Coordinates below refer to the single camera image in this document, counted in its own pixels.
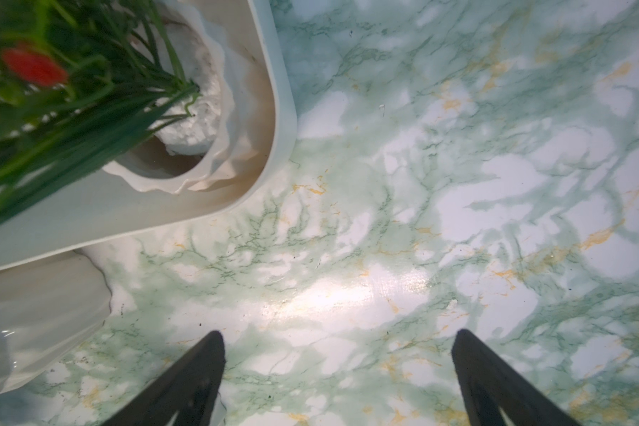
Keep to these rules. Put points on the cream plastic storage box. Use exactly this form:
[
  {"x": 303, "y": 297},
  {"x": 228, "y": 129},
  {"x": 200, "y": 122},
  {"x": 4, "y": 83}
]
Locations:
[{"x": 146, "y": 188}]

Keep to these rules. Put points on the red flower pot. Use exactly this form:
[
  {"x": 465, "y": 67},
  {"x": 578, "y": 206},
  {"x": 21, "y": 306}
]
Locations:
[
  {"x": 47, "y": 308},
  {"x": 82, "y": 83}
]

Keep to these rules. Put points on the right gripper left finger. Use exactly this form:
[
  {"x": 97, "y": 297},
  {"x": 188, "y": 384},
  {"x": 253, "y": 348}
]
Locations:
[{"x": 186, "y": 394}]

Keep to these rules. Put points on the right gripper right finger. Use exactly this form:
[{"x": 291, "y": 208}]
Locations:
[{"x": 493, "y": 391}]

